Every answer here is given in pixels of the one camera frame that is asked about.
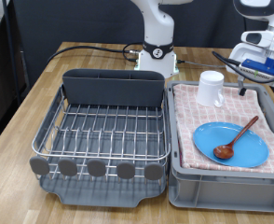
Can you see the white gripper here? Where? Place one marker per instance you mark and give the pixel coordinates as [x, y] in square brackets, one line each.
[245, 51]

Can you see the blue plastic plate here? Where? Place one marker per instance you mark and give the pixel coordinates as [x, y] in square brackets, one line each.
[205, 140]

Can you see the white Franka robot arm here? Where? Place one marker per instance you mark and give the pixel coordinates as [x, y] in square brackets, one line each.
[157, 25]

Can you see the white plastic mug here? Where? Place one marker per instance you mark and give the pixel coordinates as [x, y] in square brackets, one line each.
[209, 88]

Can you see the pink checked towel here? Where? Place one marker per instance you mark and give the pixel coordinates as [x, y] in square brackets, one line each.
[193, 124]

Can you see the grey plastic crate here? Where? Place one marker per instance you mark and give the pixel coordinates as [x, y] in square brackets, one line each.
[224, 196]

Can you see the dark grey utensil holder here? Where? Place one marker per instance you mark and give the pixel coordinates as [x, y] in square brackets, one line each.
[112, 90]

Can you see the grey plastic drain tray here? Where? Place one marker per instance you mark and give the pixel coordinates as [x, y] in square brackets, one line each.
[96, 196]

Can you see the black metal pole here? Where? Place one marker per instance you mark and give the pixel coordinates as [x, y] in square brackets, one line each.
[10, 46]

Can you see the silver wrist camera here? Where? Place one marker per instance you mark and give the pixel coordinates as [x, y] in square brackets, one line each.
[249, 70]

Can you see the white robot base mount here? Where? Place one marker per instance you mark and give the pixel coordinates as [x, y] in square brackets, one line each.
[161, 67]

